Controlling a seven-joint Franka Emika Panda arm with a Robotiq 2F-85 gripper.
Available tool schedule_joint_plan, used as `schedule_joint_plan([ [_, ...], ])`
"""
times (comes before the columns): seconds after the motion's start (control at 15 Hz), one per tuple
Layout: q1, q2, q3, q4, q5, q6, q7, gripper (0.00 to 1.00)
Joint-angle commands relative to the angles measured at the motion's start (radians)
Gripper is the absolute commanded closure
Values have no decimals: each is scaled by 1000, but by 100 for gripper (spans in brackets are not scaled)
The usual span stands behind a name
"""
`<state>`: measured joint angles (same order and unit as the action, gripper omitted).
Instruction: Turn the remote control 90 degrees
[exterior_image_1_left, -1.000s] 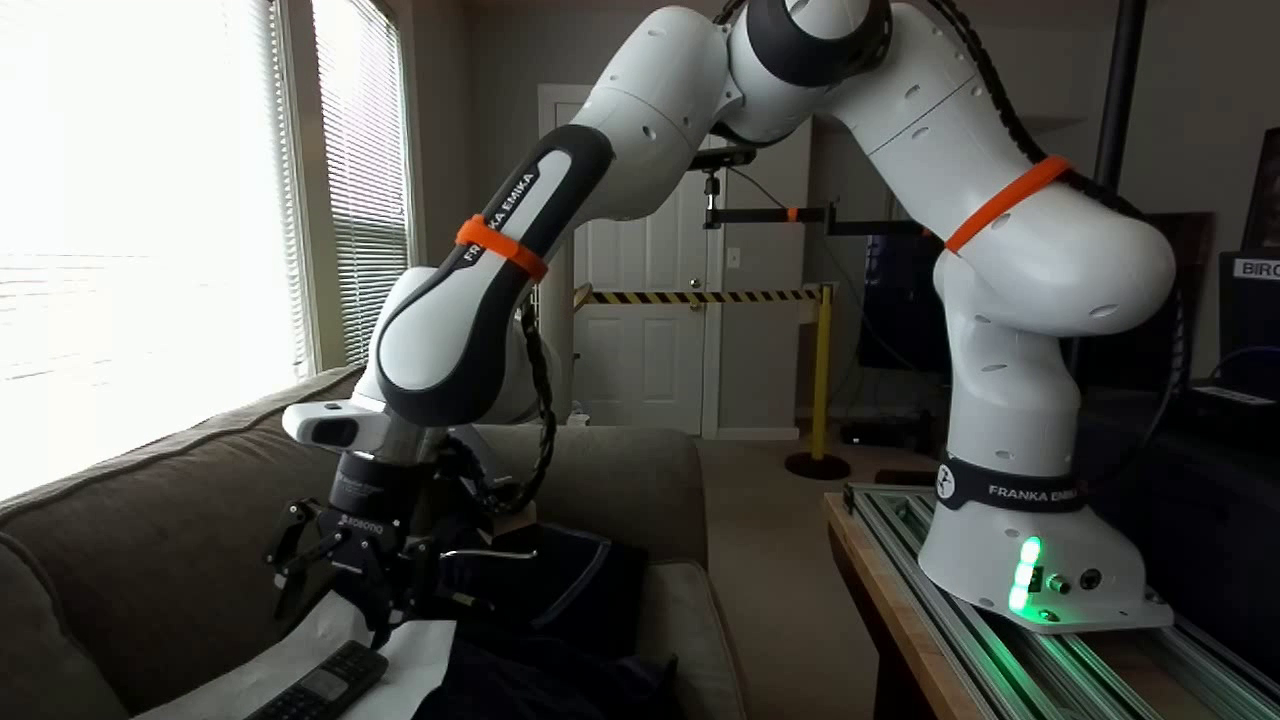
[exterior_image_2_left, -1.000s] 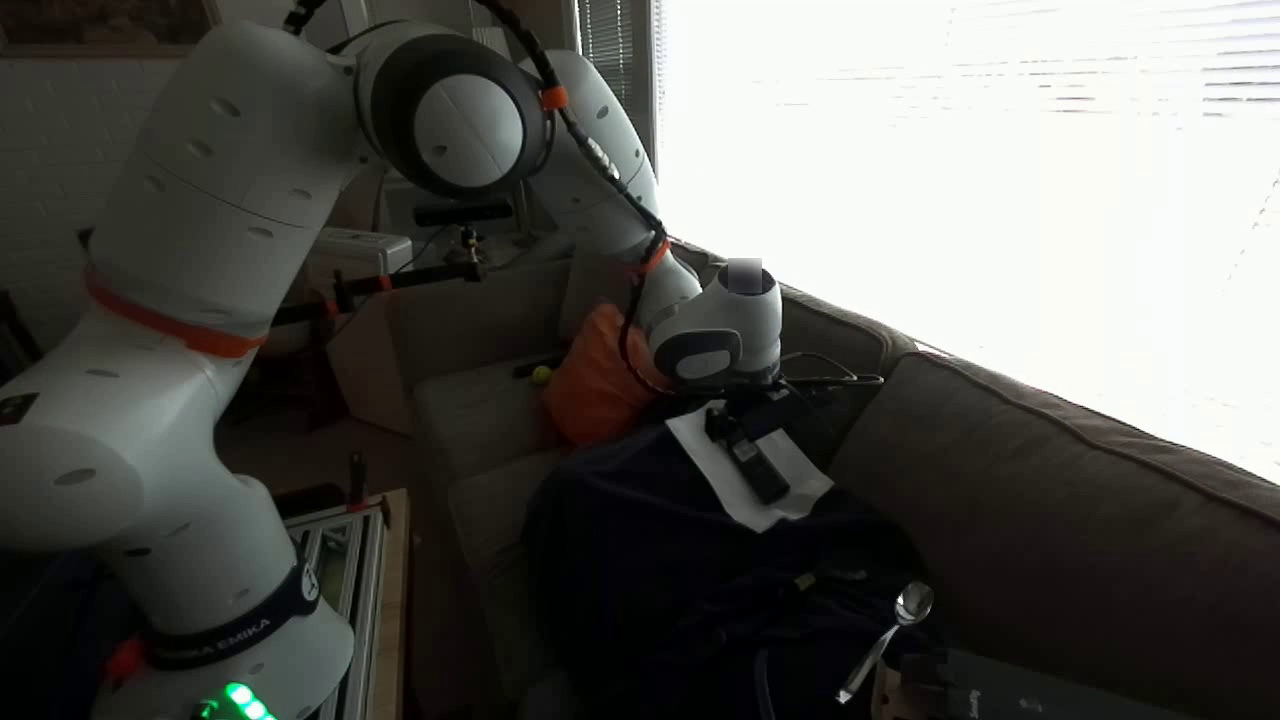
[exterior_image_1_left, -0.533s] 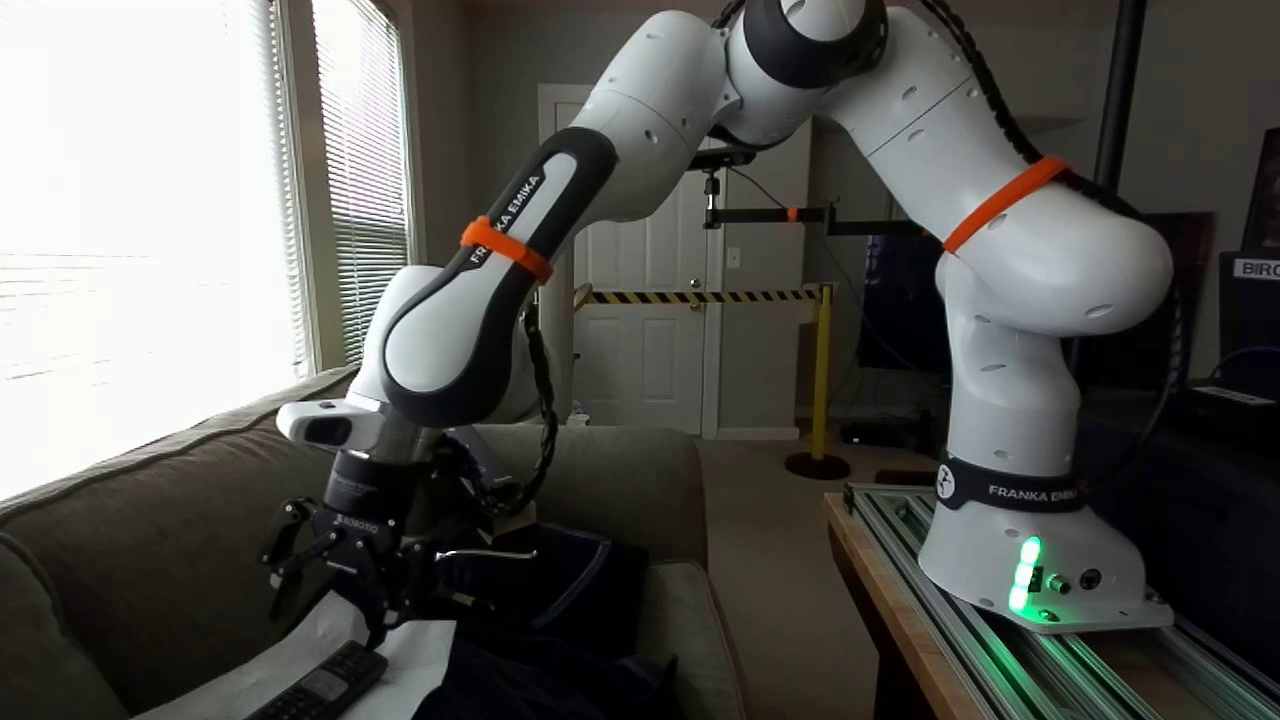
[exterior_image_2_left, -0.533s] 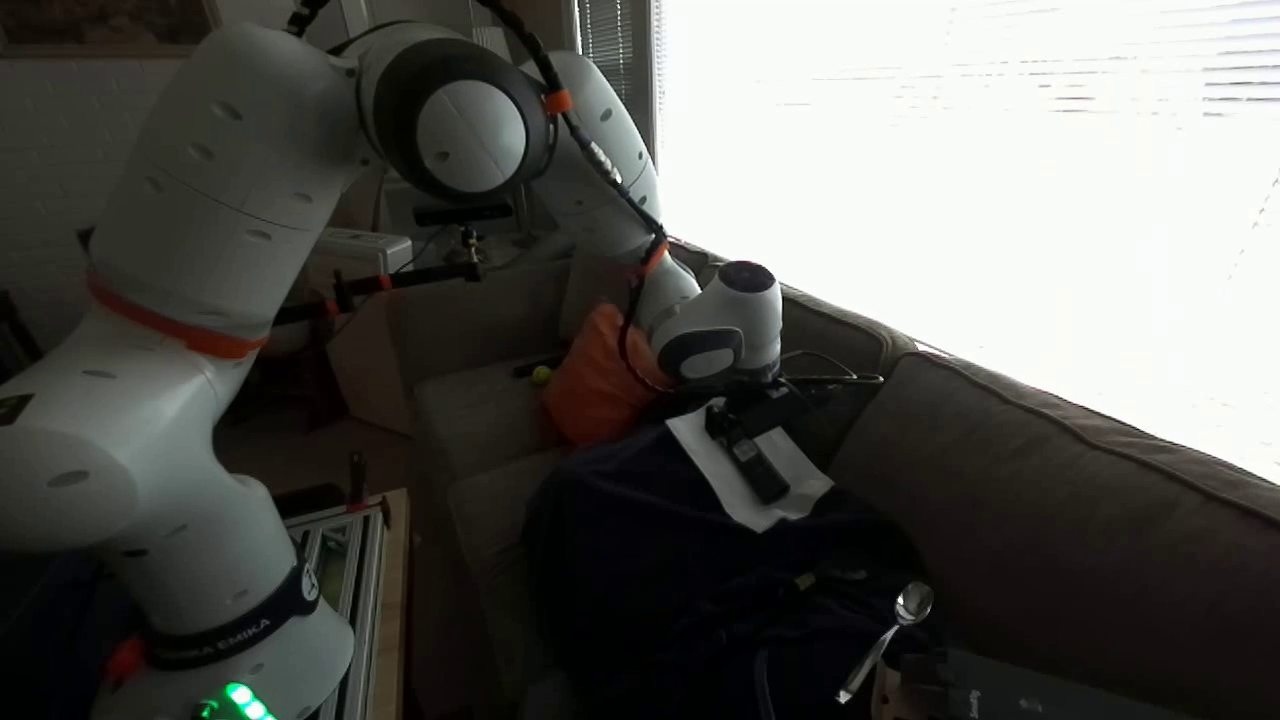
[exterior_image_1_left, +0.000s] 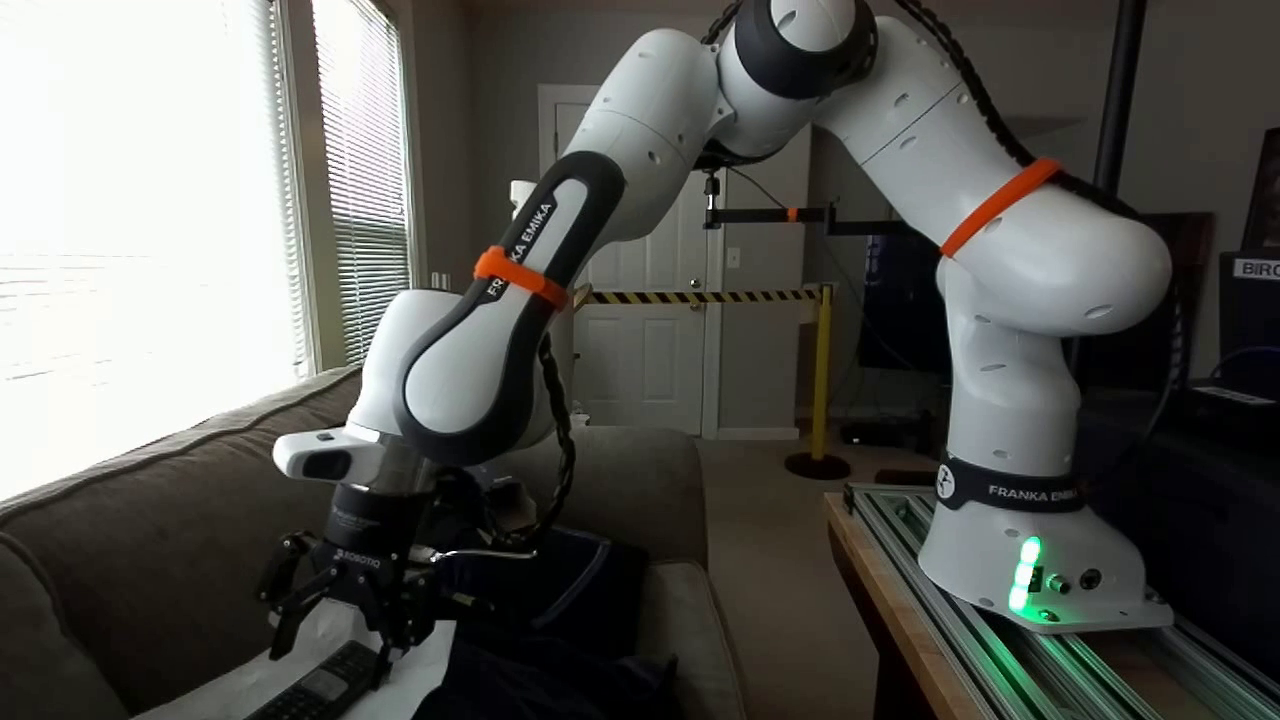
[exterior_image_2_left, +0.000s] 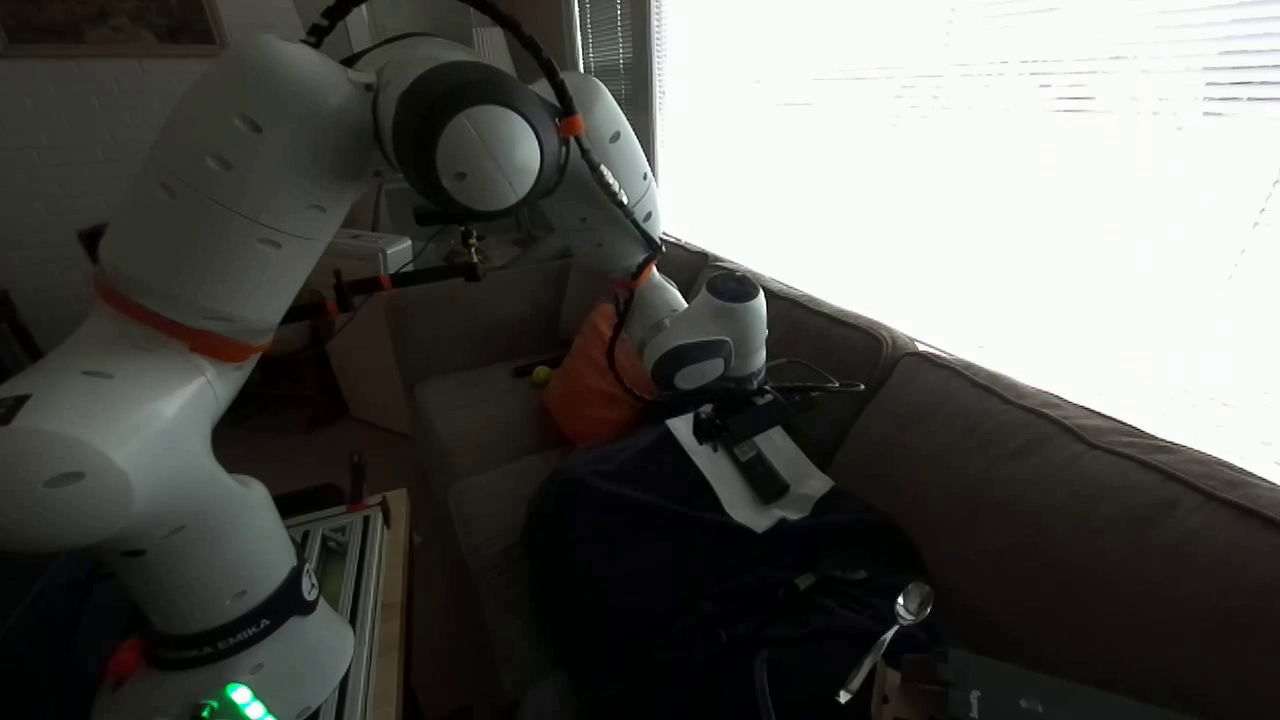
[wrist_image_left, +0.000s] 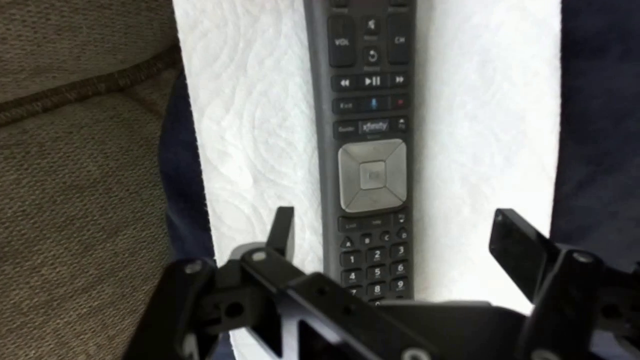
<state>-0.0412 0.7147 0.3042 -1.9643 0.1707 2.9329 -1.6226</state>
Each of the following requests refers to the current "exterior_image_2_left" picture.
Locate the black Xfinity remote control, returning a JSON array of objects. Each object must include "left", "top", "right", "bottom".
[{"left": 730, "top": 435, "right": 801, "bottom": 506}]

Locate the white paper sheet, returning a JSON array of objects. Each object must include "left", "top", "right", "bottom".
[{"left": 661, "top": 404, "right": 840, "bottom": 537}]

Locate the navy blue garment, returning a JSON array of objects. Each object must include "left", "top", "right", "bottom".
[{"left": 528, "top": 418, "right": 931, "bottom": 720}]

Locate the orange pillow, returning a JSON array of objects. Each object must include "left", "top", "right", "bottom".
[{"left": 535, "top": 261, "right": 670, "bottom": 452}]

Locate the open cardboard box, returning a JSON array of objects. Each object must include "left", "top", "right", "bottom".
[{"left": 321, "top": 284, "right": 420, "bottom": 441}]

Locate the silver metal spoon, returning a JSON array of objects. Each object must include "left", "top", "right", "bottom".
[{"left": 831, "top": 577, "right": 942, "bottom": 709}]

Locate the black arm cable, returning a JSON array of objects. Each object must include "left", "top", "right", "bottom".
[{"left": 302, "top": 0, "right": 670, "bottom": 261}]

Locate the small white box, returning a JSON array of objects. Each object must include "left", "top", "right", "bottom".
[{"left": 330, "top": 222, "right": 420, "bottom": 278}]

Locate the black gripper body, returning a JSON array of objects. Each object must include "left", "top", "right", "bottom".
[{"left": 690, "top": 383, "right": 809, "bottom": 452}]

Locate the grey-beige fabric sofa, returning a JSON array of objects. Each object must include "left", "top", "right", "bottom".
[{"left": 405, "top": 236, "right": 1280, "bottom": 720}]

